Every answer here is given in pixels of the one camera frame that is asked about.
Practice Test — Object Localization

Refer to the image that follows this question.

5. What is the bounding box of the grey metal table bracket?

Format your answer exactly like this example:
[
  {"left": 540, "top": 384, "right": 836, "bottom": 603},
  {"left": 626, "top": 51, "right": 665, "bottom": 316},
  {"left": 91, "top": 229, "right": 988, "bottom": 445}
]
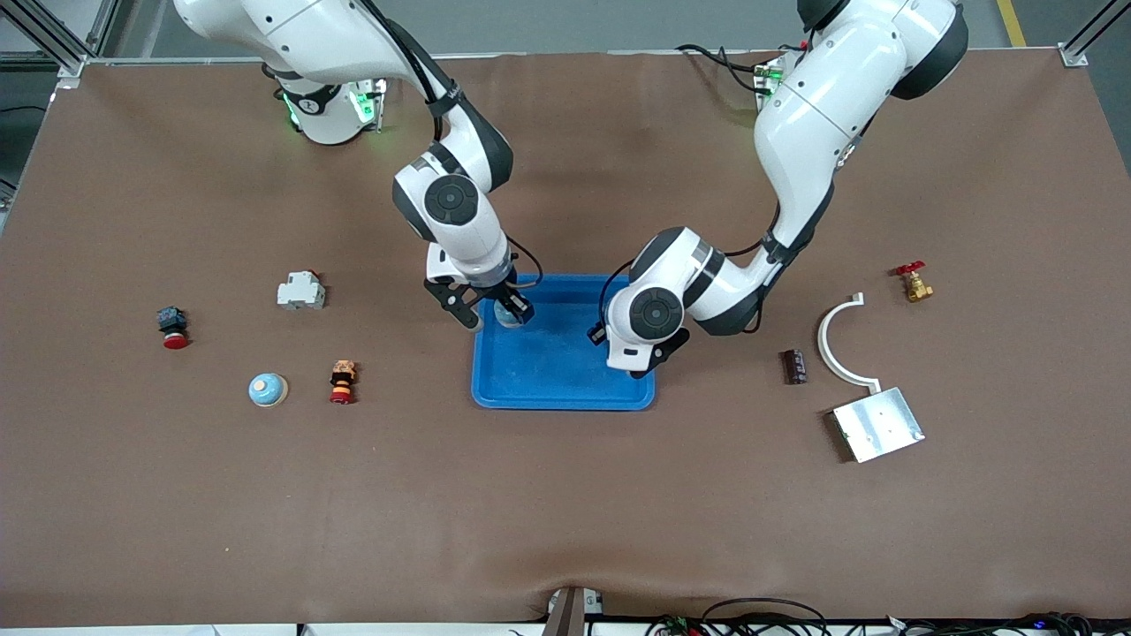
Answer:
[{"left": 543, "top": 587, "right": 606, "bottom": 636}]

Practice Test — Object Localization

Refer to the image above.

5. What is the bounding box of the blue plastic tray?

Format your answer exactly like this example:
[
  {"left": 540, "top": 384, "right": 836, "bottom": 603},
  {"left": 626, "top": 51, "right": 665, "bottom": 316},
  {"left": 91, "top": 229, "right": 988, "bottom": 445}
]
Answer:
[{"left": 470, "top": 273, "right": 656, "bottom": 413}]

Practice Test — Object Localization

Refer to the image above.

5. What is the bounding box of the black cable bundle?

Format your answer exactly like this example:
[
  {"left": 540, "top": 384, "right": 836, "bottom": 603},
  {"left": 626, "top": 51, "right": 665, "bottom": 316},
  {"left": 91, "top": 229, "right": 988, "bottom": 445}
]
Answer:
[{"left": 884, "top": 611, "right": 1131, "bottom": 636}]

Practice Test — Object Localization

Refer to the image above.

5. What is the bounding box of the brown table cover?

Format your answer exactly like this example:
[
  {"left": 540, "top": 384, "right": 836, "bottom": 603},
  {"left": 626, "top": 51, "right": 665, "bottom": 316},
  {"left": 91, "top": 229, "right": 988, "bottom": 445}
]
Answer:
[{"left": 0, "top": 49, "right": 1131, "bottom": 628}]

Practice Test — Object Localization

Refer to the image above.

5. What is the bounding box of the white circuit breaker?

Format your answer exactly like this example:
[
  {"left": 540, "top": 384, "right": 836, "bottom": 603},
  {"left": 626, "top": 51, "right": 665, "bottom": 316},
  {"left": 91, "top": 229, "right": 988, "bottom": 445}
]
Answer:
[{"left": 277, "top": 270, "right": 327, "bottom": 311}]

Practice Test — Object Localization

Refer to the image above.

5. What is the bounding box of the aluminium frame corner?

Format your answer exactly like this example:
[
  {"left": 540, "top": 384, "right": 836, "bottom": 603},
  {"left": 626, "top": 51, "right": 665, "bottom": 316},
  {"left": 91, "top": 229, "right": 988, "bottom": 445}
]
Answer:
[
  {"left": 1060, "top": 0, "right": 1131, "bottom": 68},
  {"left": 0, "top": 0, "right": 120, "bottom": 89}
]

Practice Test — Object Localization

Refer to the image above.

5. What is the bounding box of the brass valve red handle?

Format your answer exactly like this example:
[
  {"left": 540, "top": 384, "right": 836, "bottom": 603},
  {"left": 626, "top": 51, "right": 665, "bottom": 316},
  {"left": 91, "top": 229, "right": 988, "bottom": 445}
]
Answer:
[{"left": 894, "top": 261, "right": 934, "bottom": 303}]

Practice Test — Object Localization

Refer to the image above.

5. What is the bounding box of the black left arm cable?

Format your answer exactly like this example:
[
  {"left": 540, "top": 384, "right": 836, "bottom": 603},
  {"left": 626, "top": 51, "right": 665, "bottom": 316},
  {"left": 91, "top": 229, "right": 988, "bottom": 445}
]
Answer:
[{"left": 597, "top": 199, "right": 783, "bottom": 335}]

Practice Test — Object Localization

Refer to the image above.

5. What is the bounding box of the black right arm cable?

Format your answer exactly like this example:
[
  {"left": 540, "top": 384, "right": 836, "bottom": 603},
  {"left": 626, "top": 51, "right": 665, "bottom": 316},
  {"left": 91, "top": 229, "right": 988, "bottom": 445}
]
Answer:
[{"left": 353, "top": 0, "right": 545, "bottom": 292}]

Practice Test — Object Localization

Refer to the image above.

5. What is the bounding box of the red mushroom button black block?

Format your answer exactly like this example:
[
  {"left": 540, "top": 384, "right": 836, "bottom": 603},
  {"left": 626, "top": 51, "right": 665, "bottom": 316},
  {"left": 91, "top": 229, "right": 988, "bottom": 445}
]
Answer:
[{"left": 156, "top": 306, "right": 190, "bottom": 351}]

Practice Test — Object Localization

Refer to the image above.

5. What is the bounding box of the white curved plastic clamp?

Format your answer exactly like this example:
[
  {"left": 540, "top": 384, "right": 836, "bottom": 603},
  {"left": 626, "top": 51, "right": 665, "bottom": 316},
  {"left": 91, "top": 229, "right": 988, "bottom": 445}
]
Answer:
[{"left": 816, "top": 292, "right": 883, "bottom": 395}]

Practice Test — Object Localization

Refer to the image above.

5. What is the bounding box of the black base cable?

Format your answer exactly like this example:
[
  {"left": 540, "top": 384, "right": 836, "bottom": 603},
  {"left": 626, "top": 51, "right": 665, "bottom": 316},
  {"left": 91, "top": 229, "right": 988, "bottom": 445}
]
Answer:
[{"left": 676, "top": 42, "right": 763, "bottom": 94}]

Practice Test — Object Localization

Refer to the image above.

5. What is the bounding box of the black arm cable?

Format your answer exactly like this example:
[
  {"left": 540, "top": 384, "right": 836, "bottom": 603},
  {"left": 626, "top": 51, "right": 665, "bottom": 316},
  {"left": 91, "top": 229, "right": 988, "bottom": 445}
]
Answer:
[
  {"left": 597, "top": 199, "right": 783, "bottom": 335},
  {"left": 353, "top": 0, "right": 545, "bottom": 292}
]

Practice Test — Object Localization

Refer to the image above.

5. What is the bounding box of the black looped cable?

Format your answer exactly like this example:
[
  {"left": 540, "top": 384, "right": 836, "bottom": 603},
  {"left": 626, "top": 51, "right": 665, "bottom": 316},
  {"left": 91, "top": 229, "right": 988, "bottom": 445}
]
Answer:
[{"left": 702, "top": 598, "right": 831, "bottom": 636}]

